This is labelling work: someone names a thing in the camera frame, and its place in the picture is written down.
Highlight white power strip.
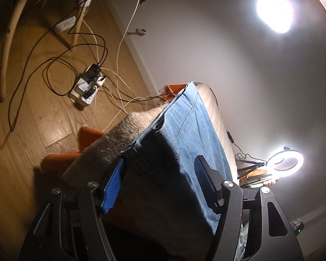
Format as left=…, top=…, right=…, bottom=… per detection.
left=68, top=64, right=106, bottom=107

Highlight white wooden chair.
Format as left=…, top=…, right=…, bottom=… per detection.
left=0, top=0, right=101, bottom=103

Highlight white ring light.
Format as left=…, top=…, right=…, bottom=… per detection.
left=266, top=150, right=304, bottom=178

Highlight black ring light cable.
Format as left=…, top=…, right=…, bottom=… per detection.
left=226, top=130, right=267, bottom=165

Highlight beige plaid bed mat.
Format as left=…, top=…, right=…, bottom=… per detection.
left=62, top=82, right=239, bottom=188

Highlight black tripod stand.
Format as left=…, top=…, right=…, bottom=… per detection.
left=237, top=161, right=267, bottom=179

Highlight white clip desk lamp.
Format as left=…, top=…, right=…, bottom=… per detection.
left=140, top=0, right=294, bottom=34

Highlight orange patterned cloth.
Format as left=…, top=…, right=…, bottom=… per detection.
left=239, top=168, right=279, bottom=188

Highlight blue denim pants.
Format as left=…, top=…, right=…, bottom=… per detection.
left=101, top=81, right=247, bottom=261

